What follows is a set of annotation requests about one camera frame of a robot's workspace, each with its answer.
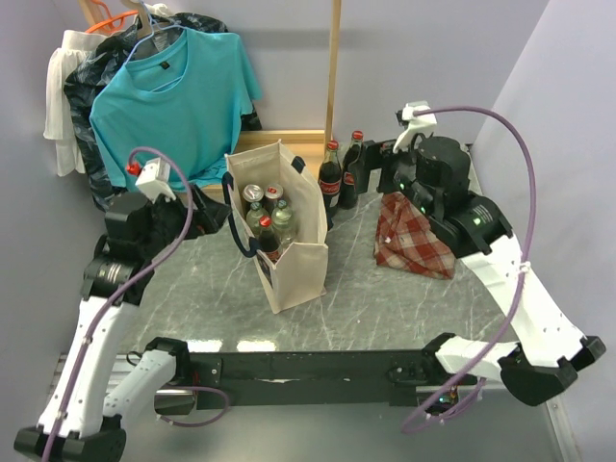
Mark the silver top drink can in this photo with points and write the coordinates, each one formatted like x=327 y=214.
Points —
x=252 y=193

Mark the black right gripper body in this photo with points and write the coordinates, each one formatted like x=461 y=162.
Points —
x=397 y=173

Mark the dark floral patterned shirt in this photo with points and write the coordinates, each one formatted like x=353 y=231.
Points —
x=96 y=71

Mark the green cap clear bottle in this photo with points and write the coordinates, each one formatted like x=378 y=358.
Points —
x=284 y=223
x=255 y=212

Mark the right green cap clear bottle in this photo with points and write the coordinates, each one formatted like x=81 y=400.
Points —
x=284 y=223

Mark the light blue wire hanger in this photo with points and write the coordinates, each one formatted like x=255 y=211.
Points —
x=176 y=36

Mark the white hanging garment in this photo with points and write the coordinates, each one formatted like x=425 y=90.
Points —
x=58 y=126

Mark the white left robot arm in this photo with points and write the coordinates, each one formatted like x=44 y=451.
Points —
x=83 y=420

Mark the red tab drink can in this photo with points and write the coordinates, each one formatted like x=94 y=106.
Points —
x=273 y=192

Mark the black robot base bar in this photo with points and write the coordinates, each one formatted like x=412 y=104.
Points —
x=280 y=378

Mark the turquoise t-shirt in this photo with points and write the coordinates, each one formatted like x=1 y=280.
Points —
x=187 y=101

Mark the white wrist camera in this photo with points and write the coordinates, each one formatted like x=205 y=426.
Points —
x=152 y=179
x=413 y=124

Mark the orange plastic hanger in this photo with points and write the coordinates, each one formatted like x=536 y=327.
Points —
x=101 y=20

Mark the beige canvas tote bag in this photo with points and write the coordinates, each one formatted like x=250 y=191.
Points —
x=299 y=273

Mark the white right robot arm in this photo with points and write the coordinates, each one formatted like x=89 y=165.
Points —
x=550 y=350

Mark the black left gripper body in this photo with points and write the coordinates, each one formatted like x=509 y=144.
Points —
x=167 y=220

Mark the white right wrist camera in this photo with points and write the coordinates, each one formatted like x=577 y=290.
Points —
x=413 y=124

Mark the left green cap clear bottle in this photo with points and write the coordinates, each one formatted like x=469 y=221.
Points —
x=255 y=212

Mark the red plaid cloth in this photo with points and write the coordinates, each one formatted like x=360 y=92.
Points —
x=404 y=241

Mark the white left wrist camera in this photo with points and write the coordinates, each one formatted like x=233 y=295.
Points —
x=152 y=179

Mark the coca-cola glass bottle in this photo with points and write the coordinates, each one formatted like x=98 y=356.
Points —
x=330 y=180
x=268 y=240
x=348 y=193

